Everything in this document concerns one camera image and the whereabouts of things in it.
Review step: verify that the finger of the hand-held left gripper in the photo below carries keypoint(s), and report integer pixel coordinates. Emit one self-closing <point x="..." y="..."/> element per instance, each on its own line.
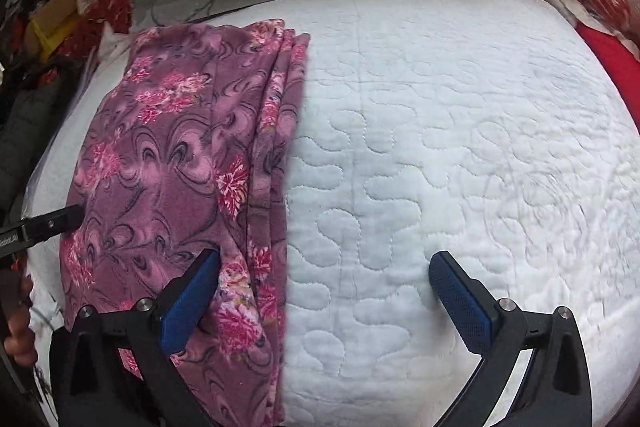
<point x="55" y="222"/>

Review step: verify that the white quilted mattress pad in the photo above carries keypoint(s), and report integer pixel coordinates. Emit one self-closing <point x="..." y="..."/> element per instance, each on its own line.
<point x="450" y="157"/>

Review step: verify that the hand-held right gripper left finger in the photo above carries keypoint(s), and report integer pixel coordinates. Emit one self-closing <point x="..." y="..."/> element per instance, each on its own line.
<point x="192" y="302"/>

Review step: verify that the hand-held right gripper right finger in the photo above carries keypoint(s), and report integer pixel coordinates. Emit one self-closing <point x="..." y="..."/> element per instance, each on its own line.
<point x="462" y="302"/>

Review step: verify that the purple floral garment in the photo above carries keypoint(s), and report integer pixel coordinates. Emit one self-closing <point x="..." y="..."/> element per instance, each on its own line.
<point x="175" y="147"/>

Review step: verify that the person's left hand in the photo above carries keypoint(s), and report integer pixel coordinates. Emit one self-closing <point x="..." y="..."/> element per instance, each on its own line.
<point x="22" y="342"/>

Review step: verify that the red bag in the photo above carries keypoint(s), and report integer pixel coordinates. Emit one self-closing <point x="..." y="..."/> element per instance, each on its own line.
<point x="615" y="47"/>

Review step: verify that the yellow box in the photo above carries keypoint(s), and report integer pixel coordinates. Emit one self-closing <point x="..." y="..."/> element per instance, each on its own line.
<point x="50" y="29"/>

